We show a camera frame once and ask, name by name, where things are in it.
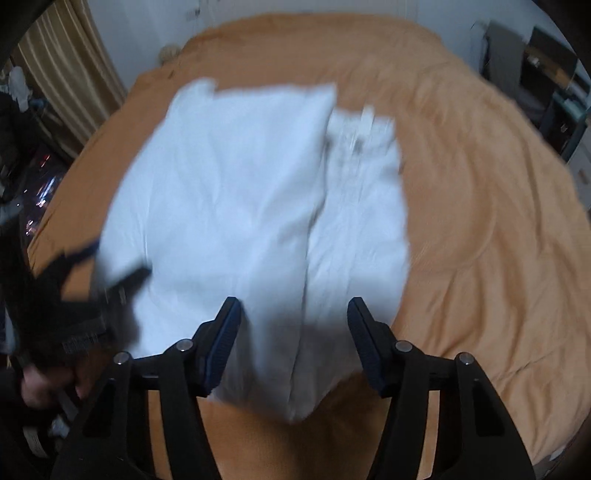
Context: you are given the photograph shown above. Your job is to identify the black flat panel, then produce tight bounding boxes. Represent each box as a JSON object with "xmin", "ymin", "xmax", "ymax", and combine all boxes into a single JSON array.
[{"xmin": 525, "ymin": 25, "xmax": 579, "ymax": 89}]

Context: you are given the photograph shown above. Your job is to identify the teal shelf rack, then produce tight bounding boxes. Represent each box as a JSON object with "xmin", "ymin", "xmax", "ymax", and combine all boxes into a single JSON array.
[{"xmin": 541, "ymin": 87, "xmax": 588, "ymax": 160}]

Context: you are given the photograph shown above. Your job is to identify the person's left hand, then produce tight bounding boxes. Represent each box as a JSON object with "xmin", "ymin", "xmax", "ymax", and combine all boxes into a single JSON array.
[{"xmin": 19, "ymin": 362, "xmax": 92, "ymax": 411}]

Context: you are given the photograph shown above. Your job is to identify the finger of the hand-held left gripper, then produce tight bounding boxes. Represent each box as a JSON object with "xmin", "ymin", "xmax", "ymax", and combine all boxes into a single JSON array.
[
  {"xmin": 97, "ymin": 267, "xmax": 153, "ymax": 308},
  {"xmin": 58, "ymin": 237, "xmax": 101, "ymax": 271}
]

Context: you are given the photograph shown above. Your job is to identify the dark window with lights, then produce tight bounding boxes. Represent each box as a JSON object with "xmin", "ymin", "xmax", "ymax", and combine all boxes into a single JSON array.
[{"xmin": 21, "ymin": 148, "xmax": 70, "ymax": 236}]

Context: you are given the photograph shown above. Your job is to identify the orange bed blanket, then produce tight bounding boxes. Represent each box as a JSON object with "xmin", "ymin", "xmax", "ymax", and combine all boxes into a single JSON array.
[{"xmin": 28, "ymin": 14, "xmax": 585, "ymax": 480}]

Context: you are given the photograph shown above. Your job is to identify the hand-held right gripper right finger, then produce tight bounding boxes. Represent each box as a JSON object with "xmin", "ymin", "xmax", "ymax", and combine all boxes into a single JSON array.
[{"xmin": 346, "ymin": 296, "xmax": 536, "ymax": 480}]

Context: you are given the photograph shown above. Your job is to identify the beige striped curtain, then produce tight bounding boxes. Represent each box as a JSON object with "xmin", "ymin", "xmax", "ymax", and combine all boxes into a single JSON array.
[{"xmin": 18, "ymin": 0, "xmax": 127, "ymax": 158}]

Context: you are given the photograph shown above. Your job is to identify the white drawer cabinet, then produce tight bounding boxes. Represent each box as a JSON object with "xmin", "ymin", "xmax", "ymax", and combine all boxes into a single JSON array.
[{"xmin": 567, "ymin": 134, "xmax": 591, "ymax": 209}]

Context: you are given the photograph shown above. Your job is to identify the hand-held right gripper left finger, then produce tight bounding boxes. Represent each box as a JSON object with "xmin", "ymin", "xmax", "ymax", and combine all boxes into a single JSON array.
[{"xmin": 51, "ymin": 296, "xmax": 243, "ymax": 480}]

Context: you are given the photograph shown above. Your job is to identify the white puffer jacket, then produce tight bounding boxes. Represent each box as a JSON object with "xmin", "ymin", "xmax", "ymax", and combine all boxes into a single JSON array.
[{"xmin": 92, "ymin": 78, "xmax": 414, "ymax": 425}]

